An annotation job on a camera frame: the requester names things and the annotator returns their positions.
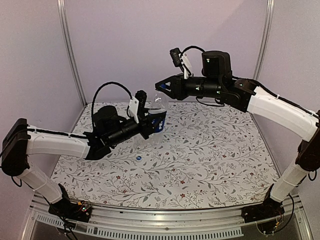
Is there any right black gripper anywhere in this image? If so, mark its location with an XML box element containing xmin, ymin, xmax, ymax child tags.
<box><xmin>156</xmin><ymin>72</ymin><xmax>223</xmax><ymax>100</ymax></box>

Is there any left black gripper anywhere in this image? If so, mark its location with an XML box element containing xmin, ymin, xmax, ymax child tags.
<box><xmin>107</xmin><ymin>108</ymin><xmax>166</xmax><ymax>147</ymax></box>

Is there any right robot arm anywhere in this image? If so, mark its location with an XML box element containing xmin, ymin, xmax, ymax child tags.
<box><xmin>155</xmin><ymin>48</ymin><xmax>320</xmax><ymax>218</ymax></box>

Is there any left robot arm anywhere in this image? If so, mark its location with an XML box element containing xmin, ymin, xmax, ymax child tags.
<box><xmin>0</xmin><ymin>105</ymin><xmax>166</xmax><ymax>217</ymax></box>

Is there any floral patterned table mat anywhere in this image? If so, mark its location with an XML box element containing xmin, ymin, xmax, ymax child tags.
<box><xmin>51</xmin><ymin>102</ymin><xmax>279</xmax><ymax>209</ymax></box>

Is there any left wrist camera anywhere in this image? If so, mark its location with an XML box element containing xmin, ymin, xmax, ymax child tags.
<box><xmin>127</xmin><ymin>90</ymin><xmax>147</xmax><ymax>124</ymax></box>

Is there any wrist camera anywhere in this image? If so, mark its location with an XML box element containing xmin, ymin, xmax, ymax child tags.
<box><xmin>127</xmin><ymin>90</ymin><xmax>147</xmax><ymax>124</ymax></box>
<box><xmin>169</xmin><ymin>47</ymin><xmax>193</xmax><ymax>80</ymax></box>

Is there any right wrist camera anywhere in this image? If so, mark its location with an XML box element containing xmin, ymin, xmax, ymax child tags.
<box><xmin>169</xmin><ymin>47</ymin><xmax>193</xmax><ymax>80</ymax></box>

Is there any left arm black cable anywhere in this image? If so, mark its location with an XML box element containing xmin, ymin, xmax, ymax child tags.
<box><xmin>91</xmin><ymin>81</ymin><xmax>133</xmax><ymax>126</ymax></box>

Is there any left aluminium frame post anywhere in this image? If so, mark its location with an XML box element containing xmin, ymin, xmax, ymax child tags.
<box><xmin>56</xmin><ymin>0</ymin><xmax>88</xmax><ymax>107</ymax></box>

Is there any aluminium frame post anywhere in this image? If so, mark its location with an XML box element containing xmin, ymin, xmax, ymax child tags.
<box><xmin>253</xmin><ymin>0</ymin><xmax>275</xmax><ymax>80</ymax></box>
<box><xmin>56</xmin><ymin>0</ymin><xmax>88</xmax><ymax>107</ymax></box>

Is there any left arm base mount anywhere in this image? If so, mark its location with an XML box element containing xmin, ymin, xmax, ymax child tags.
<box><xmin>48</xmin><ymin>183</ymin><xmax>93</xmax><ymax>223</ymax></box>

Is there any right aluminium frame post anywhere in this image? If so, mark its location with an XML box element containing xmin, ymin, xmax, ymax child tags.
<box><xmin>253</xmin><ymin>0</ymin><xmax>275</xmax><ymax>80</ymax></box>

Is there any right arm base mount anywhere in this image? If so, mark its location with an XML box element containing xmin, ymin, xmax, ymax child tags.
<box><xmin>241</xmin><ymin>193</ymin><xmax>285</xmax><ymax>223</ymax></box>

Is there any aluminium front rail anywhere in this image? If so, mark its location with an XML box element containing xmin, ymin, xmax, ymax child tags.
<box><xmin>22</xmin><ymin>195</ymin><xmax>315</xmax><ymax>240</ymax></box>

